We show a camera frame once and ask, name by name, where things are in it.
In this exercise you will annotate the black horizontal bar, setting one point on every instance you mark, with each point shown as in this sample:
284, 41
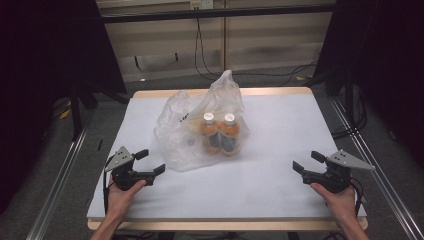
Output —
216, 13

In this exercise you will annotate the black metal stand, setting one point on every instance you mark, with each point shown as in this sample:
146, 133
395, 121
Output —
349, 96
75, 113

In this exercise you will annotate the person's right hand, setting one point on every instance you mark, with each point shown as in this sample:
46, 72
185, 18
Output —
338, 200

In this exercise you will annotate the yellow floor tape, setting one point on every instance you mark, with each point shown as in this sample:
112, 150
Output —
65, 113

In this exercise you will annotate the clear plastic bag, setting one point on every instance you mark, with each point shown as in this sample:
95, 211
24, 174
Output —
178, 146

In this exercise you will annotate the white table board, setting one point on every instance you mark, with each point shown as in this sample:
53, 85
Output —
226, 225

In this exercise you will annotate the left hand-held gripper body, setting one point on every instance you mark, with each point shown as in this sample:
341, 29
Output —
124, 178

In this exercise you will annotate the metal floor rail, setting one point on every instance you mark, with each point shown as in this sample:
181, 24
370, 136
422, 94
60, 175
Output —
56, 186
383, 186

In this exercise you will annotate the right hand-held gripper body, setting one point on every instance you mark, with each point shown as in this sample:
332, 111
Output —
335, 178

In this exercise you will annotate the person's left hand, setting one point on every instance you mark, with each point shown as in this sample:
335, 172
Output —
120, 200

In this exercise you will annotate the orange drink bottle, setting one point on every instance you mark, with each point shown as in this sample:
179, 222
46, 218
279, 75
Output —
210, 133
230, 135

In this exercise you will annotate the wall power outlet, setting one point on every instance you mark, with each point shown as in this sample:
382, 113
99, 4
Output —
201, 4

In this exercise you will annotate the black curtain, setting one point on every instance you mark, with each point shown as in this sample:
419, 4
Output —
43, 66
386, 60

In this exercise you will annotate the small black stick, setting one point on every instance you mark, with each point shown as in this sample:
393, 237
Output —
100, 144

